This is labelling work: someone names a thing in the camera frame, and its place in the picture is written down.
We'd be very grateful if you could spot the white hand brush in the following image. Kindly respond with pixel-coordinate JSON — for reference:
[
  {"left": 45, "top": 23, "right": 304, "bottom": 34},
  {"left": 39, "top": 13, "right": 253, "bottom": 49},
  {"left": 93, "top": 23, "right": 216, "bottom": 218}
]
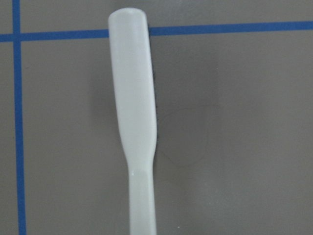
[{"left": 108, "top": 8, "right": 157, "bottom": 235}]

